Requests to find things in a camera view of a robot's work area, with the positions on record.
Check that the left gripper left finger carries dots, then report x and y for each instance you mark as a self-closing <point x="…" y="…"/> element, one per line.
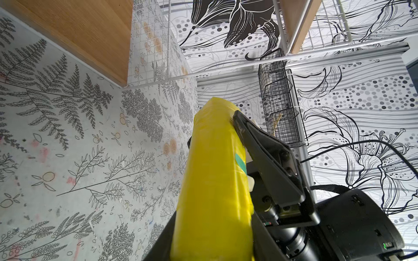
<point x="160" y="251"/>

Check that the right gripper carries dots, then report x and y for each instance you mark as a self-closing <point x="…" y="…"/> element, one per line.
<point x="280" y="194"/>

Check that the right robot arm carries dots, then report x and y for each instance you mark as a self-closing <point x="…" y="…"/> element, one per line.
<point x="353" y="228"/>

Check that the black wire wall basket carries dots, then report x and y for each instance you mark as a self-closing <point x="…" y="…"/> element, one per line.
<point x="278" y="106"/>

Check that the yellow trash bag roll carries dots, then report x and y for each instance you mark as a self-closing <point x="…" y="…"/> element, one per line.
<point x="213" y="214"/>

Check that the white wire wooden shelf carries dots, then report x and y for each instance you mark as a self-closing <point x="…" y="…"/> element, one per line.
<point x="180" y="39"/>

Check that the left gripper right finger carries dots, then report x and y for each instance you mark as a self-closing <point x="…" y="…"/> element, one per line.
<point x="265" y="248"/>

